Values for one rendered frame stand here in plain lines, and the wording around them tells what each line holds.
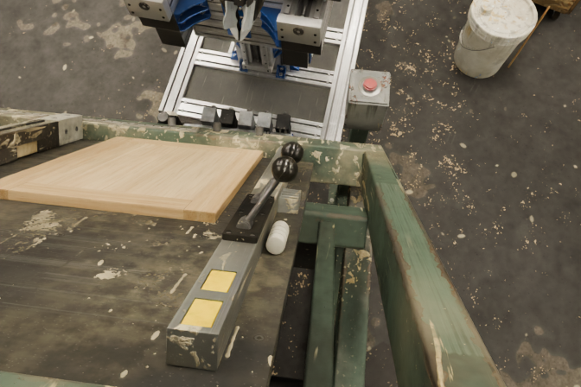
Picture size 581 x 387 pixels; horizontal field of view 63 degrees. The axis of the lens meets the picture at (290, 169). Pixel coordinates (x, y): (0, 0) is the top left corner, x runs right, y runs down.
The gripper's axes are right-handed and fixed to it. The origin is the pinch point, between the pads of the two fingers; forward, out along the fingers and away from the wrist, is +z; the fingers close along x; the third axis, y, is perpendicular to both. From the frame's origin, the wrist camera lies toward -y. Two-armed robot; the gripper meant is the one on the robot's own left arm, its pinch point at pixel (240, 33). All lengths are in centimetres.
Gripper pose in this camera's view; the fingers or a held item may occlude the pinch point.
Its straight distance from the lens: 100.9
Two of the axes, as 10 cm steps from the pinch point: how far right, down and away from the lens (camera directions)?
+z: -0.8, 7.6, 6.5
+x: 9.7, 2.1, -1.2
